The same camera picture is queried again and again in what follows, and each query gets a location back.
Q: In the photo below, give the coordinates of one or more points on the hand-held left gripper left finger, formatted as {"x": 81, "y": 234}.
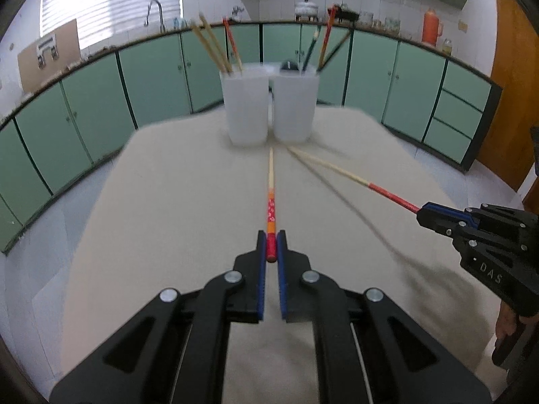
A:
{"x": 261, "y": 286}

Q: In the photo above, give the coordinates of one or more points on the metal kitchen faucet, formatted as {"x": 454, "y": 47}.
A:
{"x": 156, "y": 8}

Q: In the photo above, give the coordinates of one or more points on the small black object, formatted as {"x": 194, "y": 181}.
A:
{"x": 288, "y": 65}

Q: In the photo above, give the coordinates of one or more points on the orange thermos jug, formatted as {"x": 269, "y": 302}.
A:
{"x": 432, "y": 27}

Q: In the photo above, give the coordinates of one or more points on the translucent white cup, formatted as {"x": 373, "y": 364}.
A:
{"x": 292, "y": 109}
{"x": 246, "y": 109}

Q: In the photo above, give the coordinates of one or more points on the black wok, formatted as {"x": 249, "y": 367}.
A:
{"x": 347, "y": 16}

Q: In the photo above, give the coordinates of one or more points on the person's right hand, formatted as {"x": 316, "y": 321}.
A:
{"x": 507, "y": 324}

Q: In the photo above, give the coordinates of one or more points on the white window blinds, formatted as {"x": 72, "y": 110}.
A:
{"x": 113, "y": 4}

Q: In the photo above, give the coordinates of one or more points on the row of green base cabinets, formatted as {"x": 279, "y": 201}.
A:
{"x": 97, "y": 105}

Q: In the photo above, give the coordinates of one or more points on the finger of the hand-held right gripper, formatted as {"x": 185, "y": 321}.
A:
{"x": 438, "y": 219}
{"x": 497, "y": 215}

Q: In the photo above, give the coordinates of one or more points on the cardboard box on counter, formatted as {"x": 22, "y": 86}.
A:
{"x": 46, "y": 59}

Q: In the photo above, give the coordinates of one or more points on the red dotted chopstick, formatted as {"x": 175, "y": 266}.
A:
{"x": 391, "y": 195}

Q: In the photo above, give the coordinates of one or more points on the wooden door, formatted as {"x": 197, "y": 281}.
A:
{"x": 513, "y": 71}

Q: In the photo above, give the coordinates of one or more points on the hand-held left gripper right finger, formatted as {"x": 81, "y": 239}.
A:
{"x": 281, "y": 286}

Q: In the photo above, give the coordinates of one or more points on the small glass jar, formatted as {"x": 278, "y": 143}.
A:
{"x": 447, "y": 46}

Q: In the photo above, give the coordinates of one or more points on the red floral chopstick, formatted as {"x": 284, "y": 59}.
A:
{"x": 233, "y": 45}
{"x": 327, "y": 35}
{"x": 271, "y": 202}

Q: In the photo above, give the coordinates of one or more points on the black chopstick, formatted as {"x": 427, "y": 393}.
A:
{"x": 310, "y": 47}
{"x": 335, "y": 50}

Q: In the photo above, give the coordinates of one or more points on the plain bamboo chopstick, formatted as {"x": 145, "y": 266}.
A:
{"x": 208, "y": 46}
{"x": 217, "y": 43}

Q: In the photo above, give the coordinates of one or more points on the wall outlet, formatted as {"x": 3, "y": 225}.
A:
{"x": 463, "y": 26}

